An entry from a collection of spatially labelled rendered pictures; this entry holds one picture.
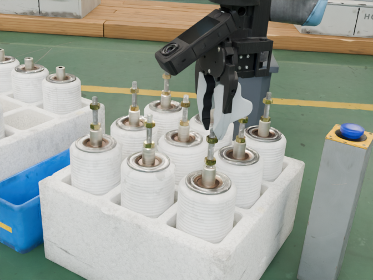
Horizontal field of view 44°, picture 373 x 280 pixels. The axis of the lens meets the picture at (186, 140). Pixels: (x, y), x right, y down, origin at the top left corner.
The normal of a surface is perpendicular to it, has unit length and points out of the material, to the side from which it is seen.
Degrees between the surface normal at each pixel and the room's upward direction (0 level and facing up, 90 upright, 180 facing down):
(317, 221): 90
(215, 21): 32
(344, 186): 90
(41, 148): 90
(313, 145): 0
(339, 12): 90
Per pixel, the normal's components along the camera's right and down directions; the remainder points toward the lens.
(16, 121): 0.84, 0.28
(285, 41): -0.04, 0.43
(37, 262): 0.06, -0.90
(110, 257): -0.51, 0.34
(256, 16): 0.46, 0.40
